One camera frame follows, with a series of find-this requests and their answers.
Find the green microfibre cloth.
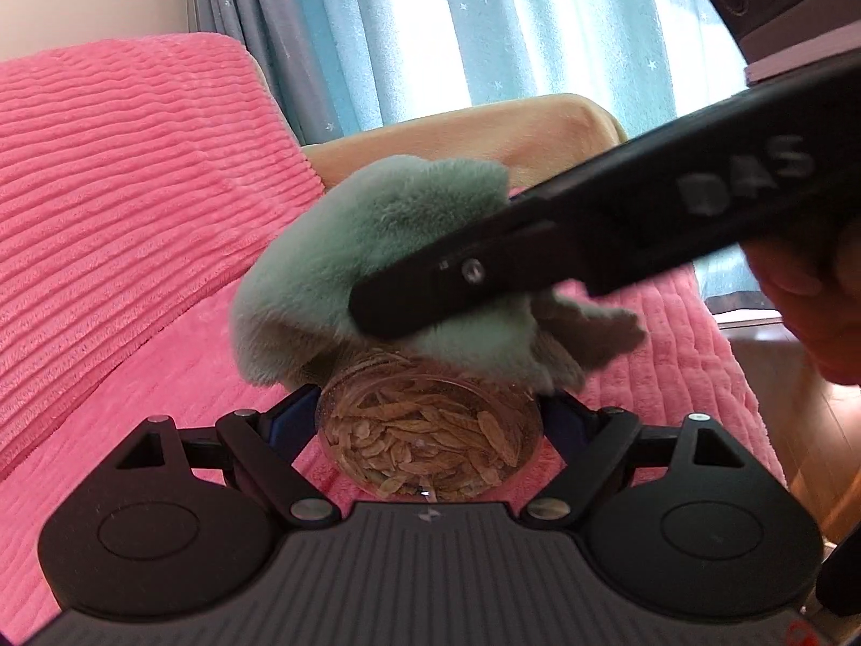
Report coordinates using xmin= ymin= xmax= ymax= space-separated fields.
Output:
xmin=230 ymin=155 xmax=646 ymax=392

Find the clear plastic jar with label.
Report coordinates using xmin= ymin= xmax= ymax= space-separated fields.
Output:
xmin=316 ymin=348 xmax=543 ymax=503

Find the person's right hand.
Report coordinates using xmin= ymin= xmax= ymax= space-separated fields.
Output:
xmin=742 ymin=223 xmax=861 ymax=385

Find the beige sofa armrest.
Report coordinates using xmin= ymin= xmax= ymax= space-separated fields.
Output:
xmin=304 ymin=94 xmax=627 ymax=189

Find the blue star curtain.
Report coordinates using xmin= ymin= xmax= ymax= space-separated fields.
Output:
xmin=260 ymin=0 xmax=744 ymax=142

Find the grey curtain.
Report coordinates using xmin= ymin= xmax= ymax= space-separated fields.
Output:
xmin=188 ymin=0 xmax=343 ymax=144

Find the black camera box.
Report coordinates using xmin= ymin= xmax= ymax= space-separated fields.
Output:
xmin=709 ymin=0 xmax=861 ymax=86

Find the pink corduroy seat cover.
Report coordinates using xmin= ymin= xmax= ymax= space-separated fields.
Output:
xmin=2 ymin=267 xmax=784 ymax=643

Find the pink corduroy back cushion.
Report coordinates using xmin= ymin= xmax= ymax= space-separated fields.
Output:
xmin=2 ymin=33 xmax=324 ymax=471

